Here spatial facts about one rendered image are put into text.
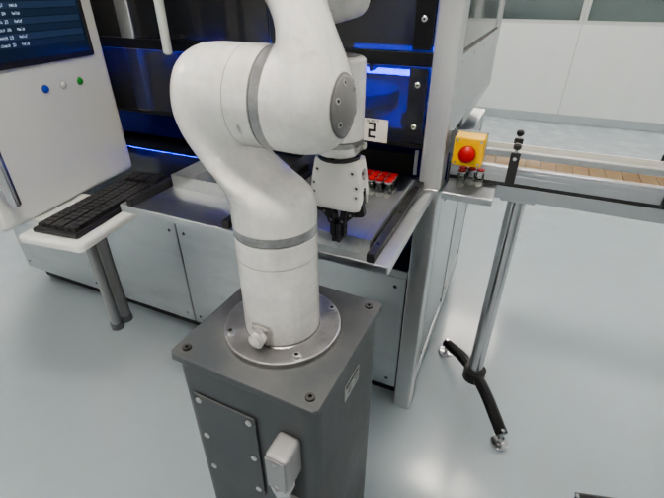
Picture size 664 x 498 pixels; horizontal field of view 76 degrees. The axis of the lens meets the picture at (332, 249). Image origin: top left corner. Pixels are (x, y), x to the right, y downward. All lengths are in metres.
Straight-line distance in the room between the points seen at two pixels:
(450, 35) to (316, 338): 0.73
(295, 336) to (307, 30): 0.42
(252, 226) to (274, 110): 0.16
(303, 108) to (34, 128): 1.03
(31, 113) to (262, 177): 0.92
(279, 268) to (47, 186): 0.96
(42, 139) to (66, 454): 1.03
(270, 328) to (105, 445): 1.21
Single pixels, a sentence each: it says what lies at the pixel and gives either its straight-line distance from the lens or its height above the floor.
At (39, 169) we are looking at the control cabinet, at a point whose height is 0.92.
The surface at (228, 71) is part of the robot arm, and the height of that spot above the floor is 1.26.
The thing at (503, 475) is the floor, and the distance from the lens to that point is 1.65.
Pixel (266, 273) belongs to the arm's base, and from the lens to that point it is 0.59.
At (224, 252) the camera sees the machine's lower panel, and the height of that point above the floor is 0.50.
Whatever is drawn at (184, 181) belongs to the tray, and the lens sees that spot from 1.20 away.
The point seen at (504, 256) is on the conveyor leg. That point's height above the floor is 0.64.
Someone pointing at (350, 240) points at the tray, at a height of 0.90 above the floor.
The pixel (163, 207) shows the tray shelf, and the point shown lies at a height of 0.88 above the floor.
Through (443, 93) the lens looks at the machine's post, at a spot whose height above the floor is 1.13.
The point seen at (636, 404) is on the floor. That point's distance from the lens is 2.06.
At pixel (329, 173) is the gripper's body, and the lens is 0.77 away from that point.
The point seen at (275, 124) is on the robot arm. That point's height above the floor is 1.21.
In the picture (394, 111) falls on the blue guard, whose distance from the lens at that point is 1.14.
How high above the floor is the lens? 1.34
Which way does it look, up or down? 31 degrees down
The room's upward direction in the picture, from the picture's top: straight up
